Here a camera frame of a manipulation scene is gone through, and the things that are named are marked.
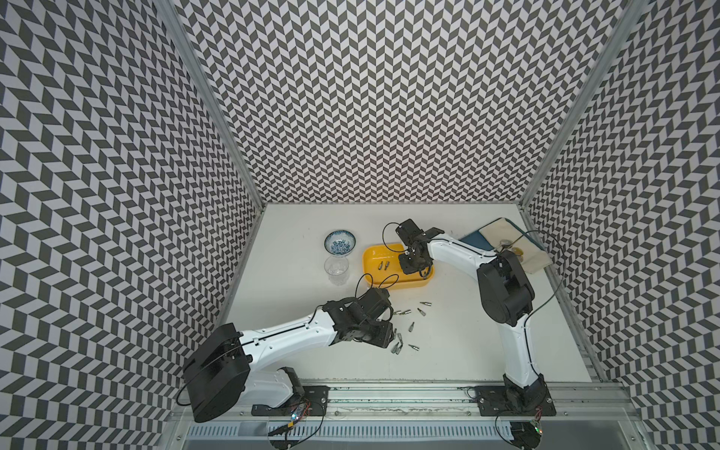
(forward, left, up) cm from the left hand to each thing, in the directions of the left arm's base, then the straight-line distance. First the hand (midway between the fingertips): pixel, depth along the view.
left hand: (385, 339), depth 78 cm
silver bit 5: (0, -9, -6) cm, 11 cm away
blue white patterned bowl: (+37, +16, -4) cm, 41 cm away
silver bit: (+27, -1, -4) cm, 28 cm away
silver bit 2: (+11, -12, -6) cm, 17 cm away
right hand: (+25, -10, -4) cm, 28 cm away
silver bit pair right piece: (+9, -7, -2) cm, 12 cm away
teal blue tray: (+39, -36, -5) cm, 54 cm away
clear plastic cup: (+25, +16, -2) cm, 30 cm away
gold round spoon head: (+35, -51, -6) cm, 62 cm away
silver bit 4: (+5, -8, -5) cm, 11 cm away
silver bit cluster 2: (-1, -3, -6) cm, 7 cm away
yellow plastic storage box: (+29, 0, -4) cm, 29 cm away
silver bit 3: (+14, -15, -7) cm, 21 cm away
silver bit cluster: (+4, -3, -5) cm, 7 cm away
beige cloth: (+43, -49, -6) cm, 65 cm away
